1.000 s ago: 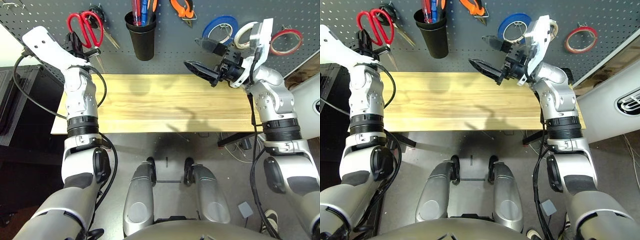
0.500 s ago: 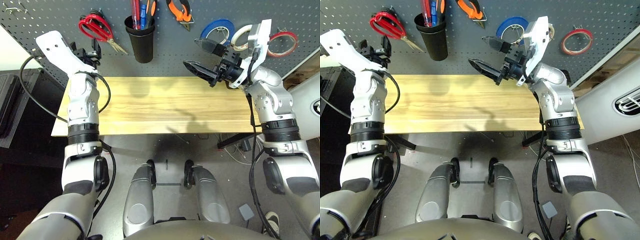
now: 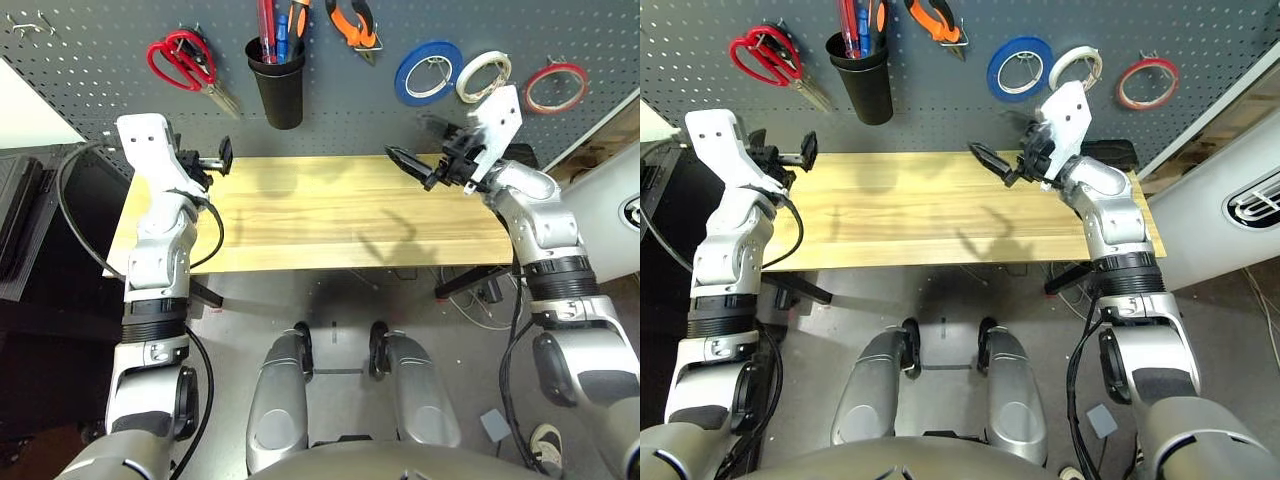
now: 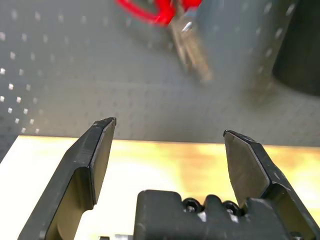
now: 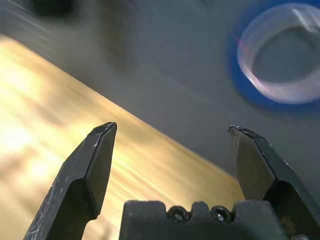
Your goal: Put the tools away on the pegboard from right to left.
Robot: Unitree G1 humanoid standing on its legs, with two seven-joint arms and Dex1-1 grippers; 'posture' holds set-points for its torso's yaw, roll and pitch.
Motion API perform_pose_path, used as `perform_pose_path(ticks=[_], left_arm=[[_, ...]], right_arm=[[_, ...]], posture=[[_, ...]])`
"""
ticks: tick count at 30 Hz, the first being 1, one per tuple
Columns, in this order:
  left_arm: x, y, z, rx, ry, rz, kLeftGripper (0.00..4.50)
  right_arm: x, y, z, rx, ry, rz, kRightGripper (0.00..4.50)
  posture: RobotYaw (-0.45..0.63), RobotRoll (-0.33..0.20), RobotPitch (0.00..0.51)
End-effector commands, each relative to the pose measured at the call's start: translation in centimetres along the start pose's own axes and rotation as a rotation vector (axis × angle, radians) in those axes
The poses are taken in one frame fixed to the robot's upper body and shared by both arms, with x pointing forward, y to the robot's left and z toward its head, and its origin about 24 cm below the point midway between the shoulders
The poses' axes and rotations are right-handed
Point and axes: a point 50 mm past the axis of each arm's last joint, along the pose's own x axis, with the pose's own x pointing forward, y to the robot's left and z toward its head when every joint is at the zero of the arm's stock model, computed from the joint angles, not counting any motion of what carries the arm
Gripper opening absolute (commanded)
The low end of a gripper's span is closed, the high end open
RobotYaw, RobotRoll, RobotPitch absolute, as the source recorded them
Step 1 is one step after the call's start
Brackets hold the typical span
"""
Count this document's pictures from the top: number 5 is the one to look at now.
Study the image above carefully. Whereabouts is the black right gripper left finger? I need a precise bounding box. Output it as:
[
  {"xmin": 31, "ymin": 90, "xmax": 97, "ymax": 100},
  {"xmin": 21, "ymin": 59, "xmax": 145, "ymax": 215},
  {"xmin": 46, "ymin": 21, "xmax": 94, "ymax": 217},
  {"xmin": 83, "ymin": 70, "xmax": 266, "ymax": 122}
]
[{"xmin": 22, "ymin": 121, "xmax": 118, "ymax": 240}]

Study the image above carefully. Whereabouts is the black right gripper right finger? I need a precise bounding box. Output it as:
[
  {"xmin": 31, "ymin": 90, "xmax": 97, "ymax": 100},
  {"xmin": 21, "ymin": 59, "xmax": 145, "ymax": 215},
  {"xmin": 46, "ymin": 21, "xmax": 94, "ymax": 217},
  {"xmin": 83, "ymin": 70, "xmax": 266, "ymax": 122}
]
[{"xmin": 227, "ymin": 124, "xmax": 320, "ymax": 240}]

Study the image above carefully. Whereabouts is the dark grey metal pegboard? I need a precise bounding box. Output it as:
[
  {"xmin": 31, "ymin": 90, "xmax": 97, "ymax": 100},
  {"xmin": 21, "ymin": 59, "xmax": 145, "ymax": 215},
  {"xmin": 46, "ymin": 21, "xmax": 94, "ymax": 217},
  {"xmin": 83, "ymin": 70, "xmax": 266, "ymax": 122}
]
[{"xmin": 0, "ymin": 0, "xmax": 320, "ymax": 191}]

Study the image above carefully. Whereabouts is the blue tape roll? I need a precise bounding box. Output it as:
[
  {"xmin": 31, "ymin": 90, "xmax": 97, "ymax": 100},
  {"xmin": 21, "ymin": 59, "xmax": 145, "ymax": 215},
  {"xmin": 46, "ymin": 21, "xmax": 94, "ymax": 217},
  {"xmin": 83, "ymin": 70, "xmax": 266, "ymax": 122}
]
[{"xmin": 224, "ymin": 0, "xmax": 320, "ymax": 118}]

